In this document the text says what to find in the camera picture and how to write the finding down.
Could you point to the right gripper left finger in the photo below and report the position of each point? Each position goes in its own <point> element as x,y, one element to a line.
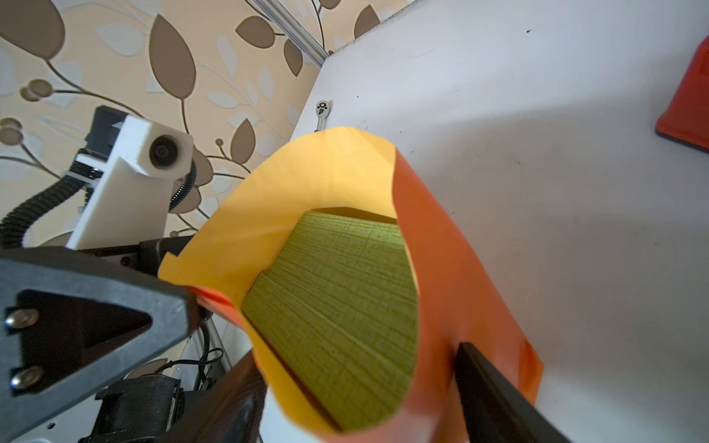
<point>230,412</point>

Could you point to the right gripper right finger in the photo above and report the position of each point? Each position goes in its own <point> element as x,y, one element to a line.
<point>494,411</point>

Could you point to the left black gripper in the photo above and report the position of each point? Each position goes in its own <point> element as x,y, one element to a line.
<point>138,252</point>

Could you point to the green gift box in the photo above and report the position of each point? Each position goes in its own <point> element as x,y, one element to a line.
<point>339,307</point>

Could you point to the red tape dispenser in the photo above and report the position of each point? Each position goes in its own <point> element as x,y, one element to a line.
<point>686,119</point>

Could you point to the yellow orange wrapping paper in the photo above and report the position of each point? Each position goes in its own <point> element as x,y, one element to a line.
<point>345,167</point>

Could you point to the small red-handled ratchet wrench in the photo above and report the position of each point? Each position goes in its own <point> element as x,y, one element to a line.
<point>323,109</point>

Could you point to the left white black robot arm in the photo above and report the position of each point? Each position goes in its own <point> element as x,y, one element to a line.
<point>133,409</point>

